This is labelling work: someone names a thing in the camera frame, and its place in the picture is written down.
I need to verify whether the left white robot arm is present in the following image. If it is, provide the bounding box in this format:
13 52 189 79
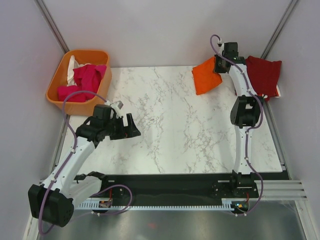
27 101 141 227

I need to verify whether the white slotted cable duct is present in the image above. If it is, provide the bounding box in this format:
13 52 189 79
74 198 251 211

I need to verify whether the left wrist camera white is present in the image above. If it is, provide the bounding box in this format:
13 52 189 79
104 100 124 119

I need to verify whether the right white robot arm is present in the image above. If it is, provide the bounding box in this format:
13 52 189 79
213 40 264 198

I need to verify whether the orange t shirt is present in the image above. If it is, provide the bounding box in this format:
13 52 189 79
191 56 223 95

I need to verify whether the orange plastic bin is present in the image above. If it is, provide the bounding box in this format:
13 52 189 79
46 49 112 116

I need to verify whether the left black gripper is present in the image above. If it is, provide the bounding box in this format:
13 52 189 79
103 113 140 141

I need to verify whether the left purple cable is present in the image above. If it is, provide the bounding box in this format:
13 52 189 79
37 91 110 236

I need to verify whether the red printed folded shirt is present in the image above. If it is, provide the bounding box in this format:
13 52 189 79
259 85 282 102

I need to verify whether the pink t shirt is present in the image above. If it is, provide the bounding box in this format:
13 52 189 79
57 64 107 102

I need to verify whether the white cloth in bin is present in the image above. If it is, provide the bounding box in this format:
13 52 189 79
66 55 89 87

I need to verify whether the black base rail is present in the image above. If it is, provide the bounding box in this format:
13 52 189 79
89 172 254 206

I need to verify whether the purple cable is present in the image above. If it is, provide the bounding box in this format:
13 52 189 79
37 91 110 236
209 34 265 217

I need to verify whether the dark red folded shirt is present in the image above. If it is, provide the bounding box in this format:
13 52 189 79
245 56 282 96

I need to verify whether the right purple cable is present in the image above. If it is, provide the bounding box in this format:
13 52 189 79
209 34 265 217

